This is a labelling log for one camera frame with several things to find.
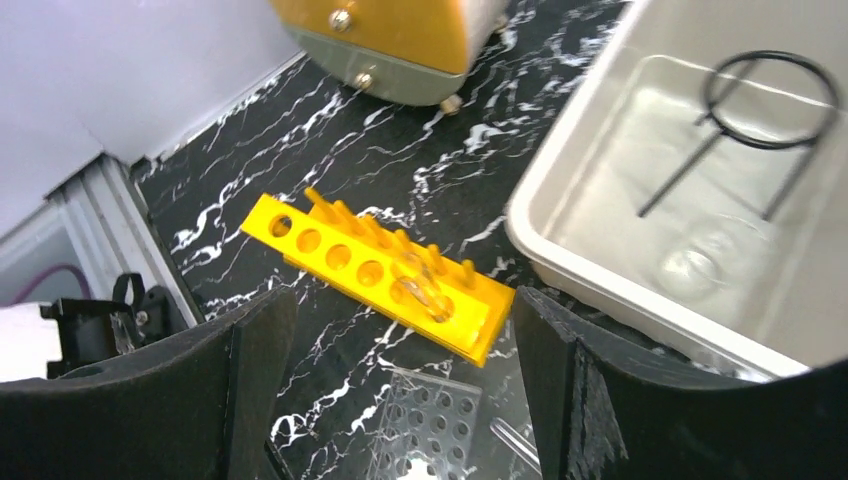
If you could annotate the blue capped tube lower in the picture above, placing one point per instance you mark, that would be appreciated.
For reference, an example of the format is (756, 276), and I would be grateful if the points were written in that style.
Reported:
(518, 444)

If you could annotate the clear watch glass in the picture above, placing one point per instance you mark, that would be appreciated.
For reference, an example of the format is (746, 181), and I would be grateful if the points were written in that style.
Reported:
(710, 259)

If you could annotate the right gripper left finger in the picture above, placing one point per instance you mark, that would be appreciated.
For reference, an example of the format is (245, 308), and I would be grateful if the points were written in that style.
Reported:
(195, 405)

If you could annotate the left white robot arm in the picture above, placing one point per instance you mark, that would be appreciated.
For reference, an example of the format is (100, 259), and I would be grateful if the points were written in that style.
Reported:
(49, 340)

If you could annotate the yellow test tube rack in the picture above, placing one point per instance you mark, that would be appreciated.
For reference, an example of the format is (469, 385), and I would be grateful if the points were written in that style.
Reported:
(353, 254)

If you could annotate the white orange cylindrical device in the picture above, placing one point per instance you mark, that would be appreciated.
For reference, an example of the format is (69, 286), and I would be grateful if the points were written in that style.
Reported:
(410, 52)

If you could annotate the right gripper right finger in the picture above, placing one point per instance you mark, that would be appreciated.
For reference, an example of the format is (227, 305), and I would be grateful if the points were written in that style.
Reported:
(603, 407)

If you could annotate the beige plastic tub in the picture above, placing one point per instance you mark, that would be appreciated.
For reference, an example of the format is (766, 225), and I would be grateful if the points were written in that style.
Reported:
(630, 125)

